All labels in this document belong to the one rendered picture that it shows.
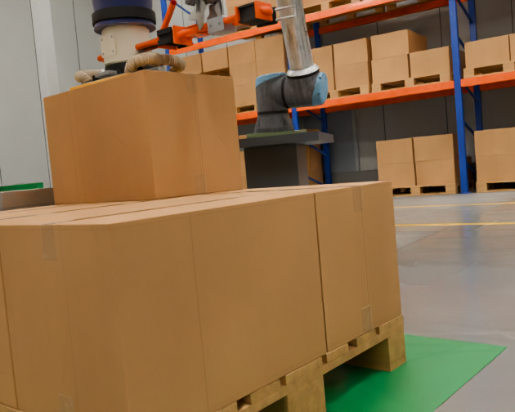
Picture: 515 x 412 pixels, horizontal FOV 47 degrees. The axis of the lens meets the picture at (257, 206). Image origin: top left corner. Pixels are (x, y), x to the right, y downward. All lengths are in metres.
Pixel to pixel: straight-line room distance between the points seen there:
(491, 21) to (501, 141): 2.32
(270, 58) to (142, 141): 8.70
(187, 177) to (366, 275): 0.68
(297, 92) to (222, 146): 0.77
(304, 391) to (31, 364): 0.61
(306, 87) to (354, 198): 1.21
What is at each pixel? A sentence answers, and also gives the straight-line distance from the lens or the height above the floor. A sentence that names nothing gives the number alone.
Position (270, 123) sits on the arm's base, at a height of 0.81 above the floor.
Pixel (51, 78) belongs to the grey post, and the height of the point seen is 1.59.
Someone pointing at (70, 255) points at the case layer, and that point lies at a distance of 1.14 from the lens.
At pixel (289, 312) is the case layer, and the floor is 0.28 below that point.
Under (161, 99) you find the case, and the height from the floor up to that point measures 0.85.
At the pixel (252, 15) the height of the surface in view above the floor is 1.06.
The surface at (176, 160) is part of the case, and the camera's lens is 1.93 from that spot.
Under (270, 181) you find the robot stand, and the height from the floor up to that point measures 0.55.
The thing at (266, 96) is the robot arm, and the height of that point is 0.94.
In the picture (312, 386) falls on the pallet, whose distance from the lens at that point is 1.49.
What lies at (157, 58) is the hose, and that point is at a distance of 2.11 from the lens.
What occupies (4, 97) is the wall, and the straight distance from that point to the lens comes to 12.97.
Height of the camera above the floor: 0.61
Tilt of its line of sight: 4 degrees down
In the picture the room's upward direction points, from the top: 5 degrees counter-clockwise
